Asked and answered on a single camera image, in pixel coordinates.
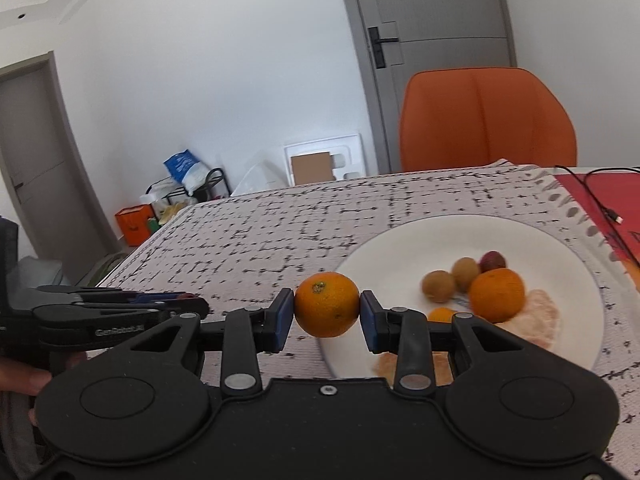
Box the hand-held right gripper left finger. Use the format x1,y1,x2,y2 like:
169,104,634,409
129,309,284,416
117,287,296,394

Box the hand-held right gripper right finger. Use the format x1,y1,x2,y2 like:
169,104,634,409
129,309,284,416
360,290,539,393

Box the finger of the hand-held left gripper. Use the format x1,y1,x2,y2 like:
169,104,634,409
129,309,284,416
36,284,196,306
32,298,210,351

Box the large orange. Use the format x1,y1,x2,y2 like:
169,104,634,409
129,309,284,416
294,271,362,338
468,268,527,323

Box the white plate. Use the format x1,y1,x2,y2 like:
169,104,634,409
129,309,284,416
318,215,606,381

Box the brown round fruit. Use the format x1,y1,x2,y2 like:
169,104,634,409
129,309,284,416
451,257,482,293
421,270,456,304

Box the large peeled citrus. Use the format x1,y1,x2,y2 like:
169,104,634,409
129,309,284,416
500,289,560,351

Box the person's left hand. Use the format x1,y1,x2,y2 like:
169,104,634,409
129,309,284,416
0,352,88,397

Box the orange box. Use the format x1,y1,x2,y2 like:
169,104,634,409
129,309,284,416
115,205,161,247

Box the clear plastic bag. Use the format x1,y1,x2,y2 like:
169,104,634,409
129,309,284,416
232,160,283,196

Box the taupe door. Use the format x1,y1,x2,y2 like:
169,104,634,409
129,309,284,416
0,51,123,286

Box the blue and white bag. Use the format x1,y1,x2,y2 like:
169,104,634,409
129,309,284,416
163,149,208,193

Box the brown cardboard sheet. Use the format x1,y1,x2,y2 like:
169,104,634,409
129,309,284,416
291,152,333,185

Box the white foam packaging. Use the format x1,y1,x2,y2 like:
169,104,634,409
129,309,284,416
283,133,368,187

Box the orange chair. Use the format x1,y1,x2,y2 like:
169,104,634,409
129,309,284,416
398,66,578,172

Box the red table mat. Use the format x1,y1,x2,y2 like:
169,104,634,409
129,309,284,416
555,172,640,273

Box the grey panel door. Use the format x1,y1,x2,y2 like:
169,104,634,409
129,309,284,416
334,0,518,173

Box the black cable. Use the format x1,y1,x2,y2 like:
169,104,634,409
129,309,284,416
552,165,640,226

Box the black door handle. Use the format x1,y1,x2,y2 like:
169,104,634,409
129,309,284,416
367,22,401,70

